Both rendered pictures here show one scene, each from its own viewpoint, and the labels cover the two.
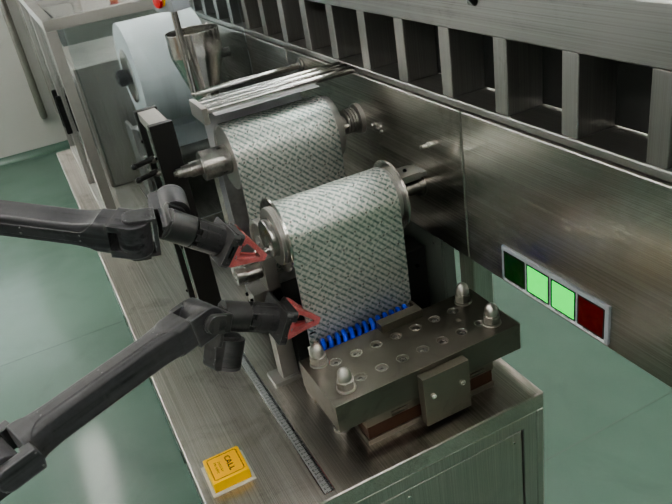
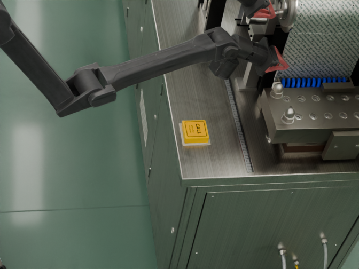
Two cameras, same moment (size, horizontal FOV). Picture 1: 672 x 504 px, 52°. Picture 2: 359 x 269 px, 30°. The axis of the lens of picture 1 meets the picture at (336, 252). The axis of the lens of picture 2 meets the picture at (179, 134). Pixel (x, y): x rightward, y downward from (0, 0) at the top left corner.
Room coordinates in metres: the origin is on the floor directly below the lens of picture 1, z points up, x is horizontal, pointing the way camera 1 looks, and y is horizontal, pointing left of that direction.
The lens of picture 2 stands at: (-0.34, 0.19, 2.37)
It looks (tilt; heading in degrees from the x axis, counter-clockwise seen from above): 49 degrees down; 5
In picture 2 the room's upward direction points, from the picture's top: 11 degrees clockwise
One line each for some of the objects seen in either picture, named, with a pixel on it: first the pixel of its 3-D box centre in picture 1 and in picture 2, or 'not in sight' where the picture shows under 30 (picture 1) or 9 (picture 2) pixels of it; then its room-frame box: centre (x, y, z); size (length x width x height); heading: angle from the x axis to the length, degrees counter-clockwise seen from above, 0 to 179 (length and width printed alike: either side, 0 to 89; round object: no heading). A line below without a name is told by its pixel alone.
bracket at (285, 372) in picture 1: (269, 320); (255, 49); (1.20, 0.16, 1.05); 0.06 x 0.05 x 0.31; 112
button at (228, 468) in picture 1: (226, 469); (195, 131); (0.95, 0.27, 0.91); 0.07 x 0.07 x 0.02; 22
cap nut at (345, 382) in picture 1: (344, 378); (289, 114); (0.97, 0.02, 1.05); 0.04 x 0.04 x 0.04
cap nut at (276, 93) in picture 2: (317, 353); (278, 89); (1.06, 0.07, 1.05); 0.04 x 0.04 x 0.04
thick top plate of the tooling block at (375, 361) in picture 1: (410, 354); (333, 113); (1.07, -0.11, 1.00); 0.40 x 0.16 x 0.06; 112
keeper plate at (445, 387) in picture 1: (445, 391); (344, 145); (0.99, -0.16, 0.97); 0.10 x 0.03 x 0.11; 112
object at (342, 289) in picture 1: (356, 288); (320, 57); (1.17, -0.03, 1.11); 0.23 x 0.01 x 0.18; 112
